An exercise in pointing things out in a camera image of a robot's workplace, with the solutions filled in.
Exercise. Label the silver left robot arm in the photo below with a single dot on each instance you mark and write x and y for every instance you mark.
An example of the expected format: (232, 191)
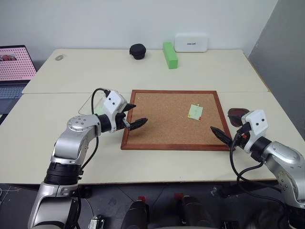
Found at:
(71, 145)

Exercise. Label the black round zip case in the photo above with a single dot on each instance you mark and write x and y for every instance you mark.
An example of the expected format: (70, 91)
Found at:
(137, 51)

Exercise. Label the dark red translucent bowl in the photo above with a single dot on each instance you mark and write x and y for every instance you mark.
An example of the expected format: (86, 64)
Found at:
(236, 115)

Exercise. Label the wood-framed cork board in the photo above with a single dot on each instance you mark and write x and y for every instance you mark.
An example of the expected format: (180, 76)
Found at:
(166, 119)

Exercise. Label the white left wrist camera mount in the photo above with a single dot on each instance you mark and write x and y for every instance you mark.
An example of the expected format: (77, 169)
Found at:
(114, 101)

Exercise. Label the laptop with pink screen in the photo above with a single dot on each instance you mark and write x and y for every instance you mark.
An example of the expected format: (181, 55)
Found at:
(13, 71)

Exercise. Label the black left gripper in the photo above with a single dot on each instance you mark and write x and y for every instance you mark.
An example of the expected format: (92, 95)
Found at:
(119, 122)

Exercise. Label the green notepad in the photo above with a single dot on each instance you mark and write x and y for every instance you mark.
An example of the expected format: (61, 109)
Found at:
(99, 110)

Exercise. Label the white rounded case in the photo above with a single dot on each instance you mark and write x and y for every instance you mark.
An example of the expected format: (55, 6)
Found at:
(191, 43)

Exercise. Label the green rectangular block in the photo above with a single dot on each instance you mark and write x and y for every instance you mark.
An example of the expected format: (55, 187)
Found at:
(170, 56)

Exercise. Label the green paper note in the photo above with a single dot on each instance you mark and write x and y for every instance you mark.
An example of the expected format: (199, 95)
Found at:
(195, 112)

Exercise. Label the black table frame bar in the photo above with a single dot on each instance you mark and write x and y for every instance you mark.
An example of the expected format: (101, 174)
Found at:
(250, 188)

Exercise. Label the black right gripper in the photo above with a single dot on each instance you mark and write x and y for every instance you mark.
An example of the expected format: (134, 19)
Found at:
(243, 140)

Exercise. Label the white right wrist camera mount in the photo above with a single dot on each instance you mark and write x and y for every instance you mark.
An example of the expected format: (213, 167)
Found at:
(256, 126)

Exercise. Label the dark rounded shape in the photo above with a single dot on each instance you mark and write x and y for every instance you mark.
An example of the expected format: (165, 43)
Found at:
(135, 214)
(195, 212)

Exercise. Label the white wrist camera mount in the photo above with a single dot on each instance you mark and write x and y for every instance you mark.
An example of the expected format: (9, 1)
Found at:
(256, 126)
(114, 101)

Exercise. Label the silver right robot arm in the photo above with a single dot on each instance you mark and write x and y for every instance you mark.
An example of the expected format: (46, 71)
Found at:
(283, 159)

